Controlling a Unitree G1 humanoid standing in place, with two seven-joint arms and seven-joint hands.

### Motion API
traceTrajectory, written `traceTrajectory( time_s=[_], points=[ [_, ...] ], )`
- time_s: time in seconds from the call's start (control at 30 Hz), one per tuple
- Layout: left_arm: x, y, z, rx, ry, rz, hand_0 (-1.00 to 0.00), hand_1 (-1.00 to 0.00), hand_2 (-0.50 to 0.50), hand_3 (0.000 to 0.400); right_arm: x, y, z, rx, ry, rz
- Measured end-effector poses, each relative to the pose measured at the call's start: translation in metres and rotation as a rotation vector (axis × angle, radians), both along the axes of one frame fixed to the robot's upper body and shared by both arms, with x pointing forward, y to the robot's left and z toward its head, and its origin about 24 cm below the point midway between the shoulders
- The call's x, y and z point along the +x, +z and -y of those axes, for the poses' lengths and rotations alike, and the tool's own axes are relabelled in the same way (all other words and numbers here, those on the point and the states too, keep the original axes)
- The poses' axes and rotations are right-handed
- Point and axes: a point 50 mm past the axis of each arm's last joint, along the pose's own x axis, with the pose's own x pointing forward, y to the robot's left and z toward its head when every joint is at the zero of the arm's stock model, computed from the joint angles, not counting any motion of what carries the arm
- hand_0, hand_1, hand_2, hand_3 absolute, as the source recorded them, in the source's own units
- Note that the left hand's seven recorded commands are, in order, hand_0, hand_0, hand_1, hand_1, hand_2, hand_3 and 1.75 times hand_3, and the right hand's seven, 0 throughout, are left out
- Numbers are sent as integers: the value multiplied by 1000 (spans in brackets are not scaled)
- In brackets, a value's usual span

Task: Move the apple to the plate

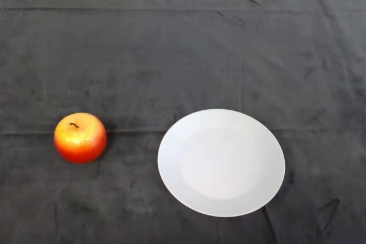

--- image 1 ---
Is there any white round plate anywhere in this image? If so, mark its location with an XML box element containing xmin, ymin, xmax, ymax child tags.
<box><xmin>157</xmin><ymin>109</ymin><xmax>286</xmax><ymax>218</ymax></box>

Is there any black cloth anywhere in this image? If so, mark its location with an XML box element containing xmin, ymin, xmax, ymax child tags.
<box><xmin>0</xmin><ymin>0</ymin><xmax>366</xmax><ymax>244</ymax></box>

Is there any red yellow apple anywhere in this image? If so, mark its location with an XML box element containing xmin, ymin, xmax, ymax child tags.
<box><xmin>54</xmin><ymin>112</ymin><xmax>108</xmax><ymax>164</ymax></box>

